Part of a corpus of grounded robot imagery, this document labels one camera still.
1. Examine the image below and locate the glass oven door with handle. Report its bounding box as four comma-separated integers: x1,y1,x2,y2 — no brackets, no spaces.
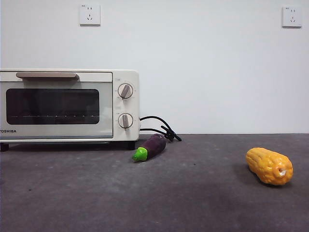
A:
0,71,113,140

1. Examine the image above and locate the purple toy eggplant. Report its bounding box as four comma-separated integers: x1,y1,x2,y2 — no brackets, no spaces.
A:
131,133,167,163

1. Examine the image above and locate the white wall socket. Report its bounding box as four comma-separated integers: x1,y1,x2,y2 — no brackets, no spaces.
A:
80,4,101,27
281,6,302,28

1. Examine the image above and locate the yellow toy corn cob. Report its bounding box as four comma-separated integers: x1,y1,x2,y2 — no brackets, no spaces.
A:
245,147,294,187

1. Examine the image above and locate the oven knob with long tick scale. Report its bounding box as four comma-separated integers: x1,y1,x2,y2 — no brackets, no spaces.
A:
117,83,134,100

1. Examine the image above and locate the metal wire oven rack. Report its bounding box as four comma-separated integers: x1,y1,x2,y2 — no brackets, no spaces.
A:
11,115,100,119

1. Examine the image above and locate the oven knob with short tick scale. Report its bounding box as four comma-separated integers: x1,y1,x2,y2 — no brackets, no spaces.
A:
117,113,134,131

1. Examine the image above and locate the cream toaster oven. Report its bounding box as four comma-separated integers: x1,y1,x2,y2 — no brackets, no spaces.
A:
0,69,140,152

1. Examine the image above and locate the black oven power cable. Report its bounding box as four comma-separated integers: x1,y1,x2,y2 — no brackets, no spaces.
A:
139,116,182,142

